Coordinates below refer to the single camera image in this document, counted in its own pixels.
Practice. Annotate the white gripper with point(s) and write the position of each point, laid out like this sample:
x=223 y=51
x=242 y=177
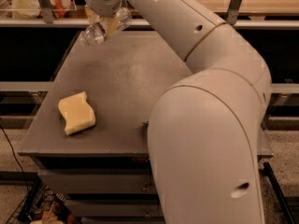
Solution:
x=100 y=4

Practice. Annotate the clear plastic water bottle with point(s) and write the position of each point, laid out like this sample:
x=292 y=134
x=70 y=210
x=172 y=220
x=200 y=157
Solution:
x=103 y=28

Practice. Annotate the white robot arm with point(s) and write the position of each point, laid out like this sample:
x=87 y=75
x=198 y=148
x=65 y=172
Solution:
x=203 y=132

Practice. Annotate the white plastic bag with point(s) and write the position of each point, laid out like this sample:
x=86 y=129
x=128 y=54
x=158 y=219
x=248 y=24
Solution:
x=25 y=9

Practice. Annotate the yellow sponge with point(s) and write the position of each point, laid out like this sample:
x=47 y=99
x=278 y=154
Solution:
x=77 y=113

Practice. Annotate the grey drawer cabinet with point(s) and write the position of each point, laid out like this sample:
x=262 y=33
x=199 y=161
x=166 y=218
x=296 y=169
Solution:
x=105 y=170

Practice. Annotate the black floor bar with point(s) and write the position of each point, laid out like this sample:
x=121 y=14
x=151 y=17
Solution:
x=287 y=212

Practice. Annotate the metal shelf rail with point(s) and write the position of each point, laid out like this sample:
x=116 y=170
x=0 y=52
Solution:
x=252 y=14

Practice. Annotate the black wire basket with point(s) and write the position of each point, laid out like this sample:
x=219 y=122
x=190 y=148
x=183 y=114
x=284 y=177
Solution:
x=42 y=206

